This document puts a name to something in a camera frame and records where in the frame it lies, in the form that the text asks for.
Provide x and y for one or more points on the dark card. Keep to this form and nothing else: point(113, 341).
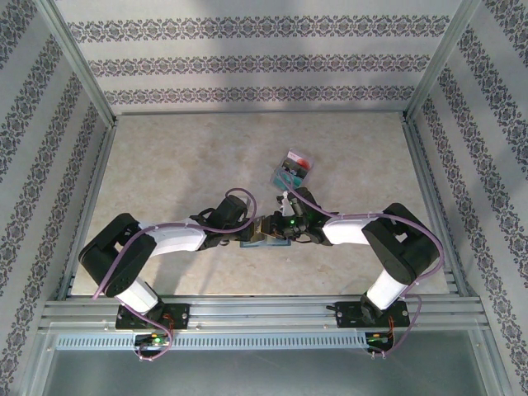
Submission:
point(295, 168)

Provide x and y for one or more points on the small controller circuit board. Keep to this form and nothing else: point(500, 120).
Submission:
point(377, 339)
point(154, 340)

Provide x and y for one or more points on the clear packet with colourful contents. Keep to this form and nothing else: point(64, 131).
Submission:
point(278, 175)

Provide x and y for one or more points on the white and red card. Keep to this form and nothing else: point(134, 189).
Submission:
point(304, 162)

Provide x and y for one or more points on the aluminium side rail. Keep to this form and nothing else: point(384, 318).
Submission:
point(90, 206)
point(433, 206)

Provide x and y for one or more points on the thin aluminium table edge rail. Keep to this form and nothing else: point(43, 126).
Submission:
point(255, 113)

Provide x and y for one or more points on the aluminium corner post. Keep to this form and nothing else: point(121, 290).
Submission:
point(84, 70)
point(439, 62)

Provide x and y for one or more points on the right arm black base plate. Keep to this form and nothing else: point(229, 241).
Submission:
point(346, 317)

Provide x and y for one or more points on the teal card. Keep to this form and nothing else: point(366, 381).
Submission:
point(297, 180)

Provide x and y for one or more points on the wide aluminium base rail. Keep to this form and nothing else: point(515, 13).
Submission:
point(255, 309)

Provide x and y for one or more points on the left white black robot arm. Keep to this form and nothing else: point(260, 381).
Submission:
point(177, 241)

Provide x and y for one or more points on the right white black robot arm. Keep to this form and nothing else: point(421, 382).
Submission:
point(346, 231)

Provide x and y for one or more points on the grey metal sheet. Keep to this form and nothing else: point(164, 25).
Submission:
point(264, 375)

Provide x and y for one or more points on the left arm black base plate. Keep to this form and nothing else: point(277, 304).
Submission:
point(181, 315)

